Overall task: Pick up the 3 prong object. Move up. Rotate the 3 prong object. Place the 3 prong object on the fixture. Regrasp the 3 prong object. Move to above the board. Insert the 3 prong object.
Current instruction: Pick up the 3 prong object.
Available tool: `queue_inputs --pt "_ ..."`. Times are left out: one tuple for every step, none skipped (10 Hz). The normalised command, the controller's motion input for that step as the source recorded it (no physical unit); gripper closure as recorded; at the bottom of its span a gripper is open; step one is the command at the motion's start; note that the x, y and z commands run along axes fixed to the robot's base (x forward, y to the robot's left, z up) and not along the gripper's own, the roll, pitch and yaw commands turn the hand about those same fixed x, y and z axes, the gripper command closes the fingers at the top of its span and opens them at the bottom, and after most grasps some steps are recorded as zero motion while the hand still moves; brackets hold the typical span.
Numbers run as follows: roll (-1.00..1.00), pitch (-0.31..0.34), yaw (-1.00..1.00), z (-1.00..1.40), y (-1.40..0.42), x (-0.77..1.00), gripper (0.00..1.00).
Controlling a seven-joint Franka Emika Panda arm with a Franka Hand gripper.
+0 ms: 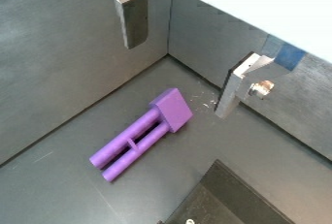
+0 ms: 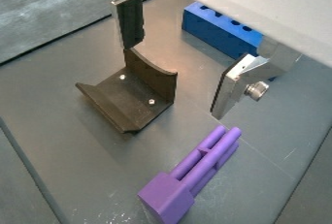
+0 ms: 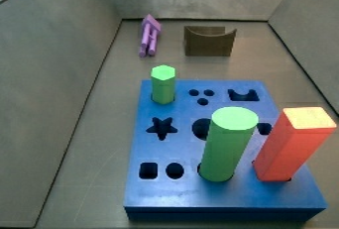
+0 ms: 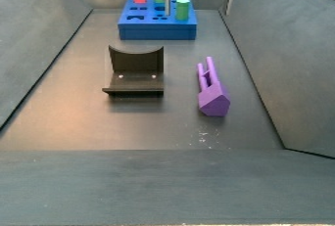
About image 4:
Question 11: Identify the blue shape sorting board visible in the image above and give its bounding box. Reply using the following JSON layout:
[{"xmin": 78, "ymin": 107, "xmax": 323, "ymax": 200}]
[{"xmin": 118, "ymin": 0, "xmax": 197, "ymax": 40}]

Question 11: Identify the black curved fixture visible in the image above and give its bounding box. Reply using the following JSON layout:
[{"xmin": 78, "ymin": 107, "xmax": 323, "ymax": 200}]
[{"xmin": 102, "ymin": 47, "xmax": 165, "ymax": 96}]

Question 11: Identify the short green hexagon peg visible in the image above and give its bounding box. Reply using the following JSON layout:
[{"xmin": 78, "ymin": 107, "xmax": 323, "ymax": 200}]
[{"xmin": 175, "ymin": 0, "xmax": 190, "ymax": 21}]

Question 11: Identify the purple three prong object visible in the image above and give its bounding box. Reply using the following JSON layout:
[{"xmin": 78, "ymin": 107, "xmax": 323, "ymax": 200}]
[{"xmin": 197, "ymin": 57, "xmax": 230, "ymax": 116}]

